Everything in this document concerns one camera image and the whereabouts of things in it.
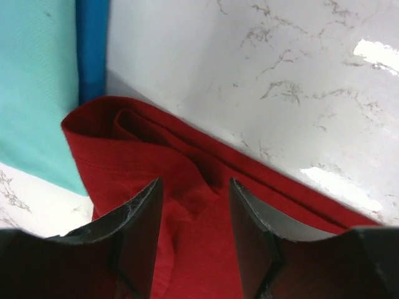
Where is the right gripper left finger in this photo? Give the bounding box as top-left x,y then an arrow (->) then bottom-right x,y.
1,178 -> 163,298

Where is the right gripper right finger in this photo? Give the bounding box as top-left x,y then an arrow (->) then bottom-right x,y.
229,179 -> 398,298

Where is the red t-shirt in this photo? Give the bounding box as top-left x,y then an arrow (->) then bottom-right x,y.
62,97 -> 372,298

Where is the folded teal t-shirt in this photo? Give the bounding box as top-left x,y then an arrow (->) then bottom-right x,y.
1,0 -> 86,195

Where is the folded blue t-shirt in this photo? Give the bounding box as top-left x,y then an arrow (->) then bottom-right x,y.
75,0 -> 110,105

